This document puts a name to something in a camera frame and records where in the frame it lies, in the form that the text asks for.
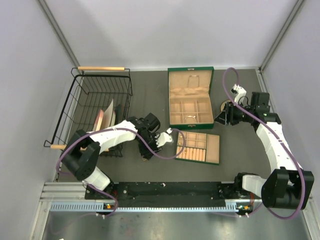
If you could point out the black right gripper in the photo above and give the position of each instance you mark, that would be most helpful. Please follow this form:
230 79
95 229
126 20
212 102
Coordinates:
228 115

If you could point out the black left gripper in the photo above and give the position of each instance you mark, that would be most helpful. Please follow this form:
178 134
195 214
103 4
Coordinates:
145 153

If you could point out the green jewelry tray insert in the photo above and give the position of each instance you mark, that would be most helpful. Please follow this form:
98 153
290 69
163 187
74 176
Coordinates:
201 148

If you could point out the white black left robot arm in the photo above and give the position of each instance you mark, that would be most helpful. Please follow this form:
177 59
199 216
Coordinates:
81 154

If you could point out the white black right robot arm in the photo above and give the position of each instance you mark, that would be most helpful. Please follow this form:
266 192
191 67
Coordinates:
288 186

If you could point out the green jewelry box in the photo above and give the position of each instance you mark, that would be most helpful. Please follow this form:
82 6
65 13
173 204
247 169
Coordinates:
189 100

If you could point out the beige ceramic bowl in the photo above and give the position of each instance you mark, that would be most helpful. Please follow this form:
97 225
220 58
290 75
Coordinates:
223 105

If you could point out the dark plate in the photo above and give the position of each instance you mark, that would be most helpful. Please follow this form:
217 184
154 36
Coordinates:
120 113

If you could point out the white plate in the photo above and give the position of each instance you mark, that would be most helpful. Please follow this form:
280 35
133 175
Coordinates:
109 116

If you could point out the pink rimmed plate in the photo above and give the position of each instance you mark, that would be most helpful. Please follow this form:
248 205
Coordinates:
99 123

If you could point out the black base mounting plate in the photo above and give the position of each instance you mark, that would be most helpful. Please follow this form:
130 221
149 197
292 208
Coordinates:
213 189

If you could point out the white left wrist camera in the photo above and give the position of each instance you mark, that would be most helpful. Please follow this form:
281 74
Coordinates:
164 138

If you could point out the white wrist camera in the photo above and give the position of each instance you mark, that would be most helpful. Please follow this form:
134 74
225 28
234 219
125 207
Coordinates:
239 93
164 138

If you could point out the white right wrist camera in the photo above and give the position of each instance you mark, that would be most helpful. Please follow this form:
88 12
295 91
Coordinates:
239 93

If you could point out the black wire basket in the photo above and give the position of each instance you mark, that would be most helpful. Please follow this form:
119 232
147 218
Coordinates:
92 89

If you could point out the grey slotted cable duct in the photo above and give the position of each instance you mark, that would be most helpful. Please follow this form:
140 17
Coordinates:
229 207

